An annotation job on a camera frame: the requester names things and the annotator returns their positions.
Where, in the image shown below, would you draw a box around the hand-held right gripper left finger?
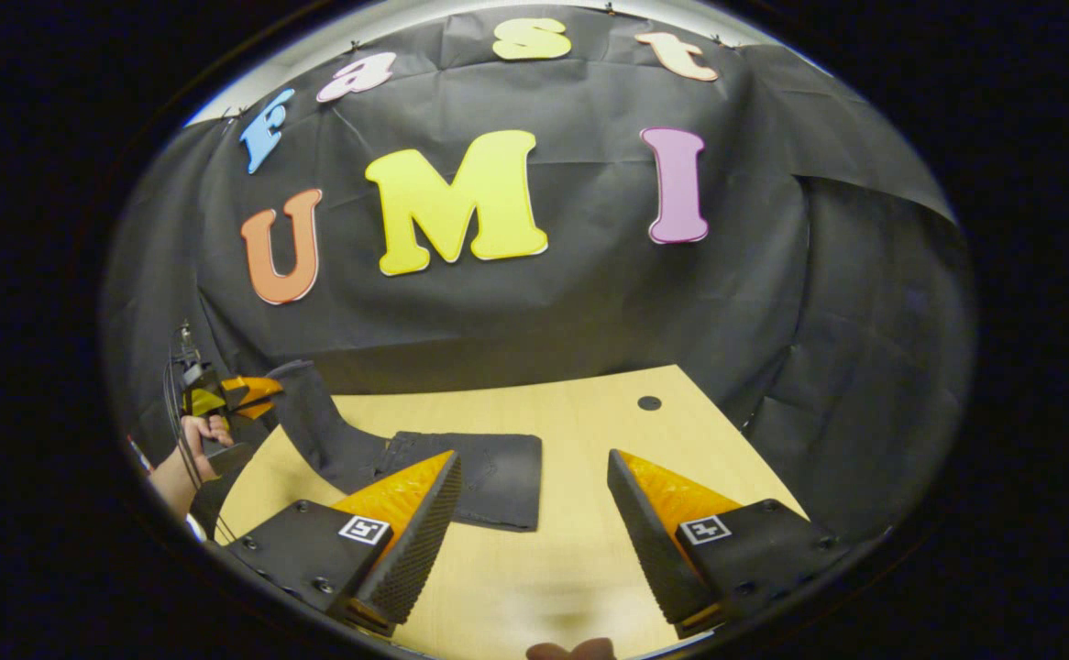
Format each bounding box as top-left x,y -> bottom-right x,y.
221,449 -> 465,640

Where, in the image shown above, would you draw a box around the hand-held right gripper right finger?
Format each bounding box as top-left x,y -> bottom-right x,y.
606,448 -> 854,641

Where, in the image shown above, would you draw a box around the dark grey jeans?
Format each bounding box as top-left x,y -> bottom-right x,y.
264,359 -> 544,534

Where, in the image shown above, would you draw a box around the black backdrop cloth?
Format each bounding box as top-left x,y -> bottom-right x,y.
99,5 -> 977,551

